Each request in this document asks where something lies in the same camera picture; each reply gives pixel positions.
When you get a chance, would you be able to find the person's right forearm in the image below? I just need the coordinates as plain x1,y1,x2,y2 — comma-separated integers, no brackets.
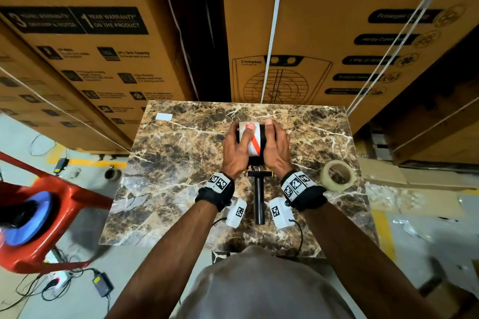
301,201,442,319

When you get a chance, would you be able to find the person's grey shirt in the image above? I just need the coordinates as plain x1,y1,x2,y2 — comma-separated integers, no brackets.
176,246,356,319

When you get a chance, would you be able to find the white packing strap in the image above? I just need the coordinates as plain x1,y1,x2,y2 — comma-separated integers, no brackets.
260,0,287,104

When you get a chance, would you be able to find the printed appliance carton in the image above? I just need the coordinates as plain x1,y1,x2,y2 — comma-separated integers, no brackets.
0,23,130,153

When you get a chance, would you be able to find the strapped brown carton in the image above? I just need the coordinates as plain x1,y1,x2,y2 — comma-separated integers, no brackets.
389,79,479,166

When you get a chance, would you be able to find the red plastic chair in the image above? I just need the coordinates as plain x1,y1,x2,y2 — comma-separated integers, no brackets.
0,151,114,275

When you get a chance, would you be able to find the black label appliance carton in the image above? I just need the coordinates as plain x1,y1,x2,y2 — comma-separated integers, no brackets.
0,0,195,140

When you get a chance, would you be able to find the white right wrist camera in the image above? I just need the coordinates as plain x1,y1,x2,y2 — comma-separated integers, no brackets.
268,197,296,230

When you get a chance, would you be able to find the black right wristband with markers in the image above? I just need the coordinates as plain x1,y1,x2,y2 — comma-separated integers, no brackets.
280,169,328,212

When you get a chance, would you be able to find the white tape core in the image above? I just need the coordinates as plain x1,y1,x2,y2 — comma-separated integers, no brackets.
239,121,262,157

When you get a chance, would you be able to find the person's right hand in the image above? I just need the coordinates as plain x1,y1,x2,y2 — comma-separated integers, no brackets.
263,118,293,180

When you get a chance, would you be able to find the person's left hand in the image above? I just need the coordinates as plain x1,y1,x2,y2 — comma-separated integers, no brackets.
220,122,259,181

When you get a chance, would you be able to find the black cylinder device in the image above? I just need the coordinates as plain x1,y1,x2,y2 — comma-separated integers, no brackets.
0,201,38,228

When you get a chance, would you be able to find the yellow black tape dispenser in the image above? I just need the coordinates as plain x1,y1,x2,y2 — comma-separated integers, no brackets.
239,122,276,226

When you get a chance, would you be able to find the flat cardboard sheet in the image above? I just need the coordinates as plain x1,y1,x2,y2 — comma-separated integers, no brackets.
357,156,465,218

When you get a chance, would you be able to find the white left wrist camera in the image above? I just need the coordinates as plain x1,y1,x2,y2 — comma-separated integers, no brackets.
224,197,247,229

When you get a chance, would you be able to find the person's left forearm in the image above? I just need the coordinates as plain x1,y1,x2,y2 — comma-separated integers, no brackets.
106,199,220,319

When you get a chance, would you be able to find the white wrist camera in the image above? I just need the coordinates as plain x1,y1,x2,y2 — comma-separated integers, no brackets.
224,197,247,229
268,197,296,230

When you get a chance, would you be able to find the white power strip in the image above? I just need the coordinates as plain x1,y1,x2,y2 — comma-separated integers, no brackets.
43,270,72,293

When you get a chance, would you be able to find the clear tape roll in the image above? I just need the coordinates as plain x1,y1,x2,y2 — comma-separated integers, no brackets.
320,159,358,193

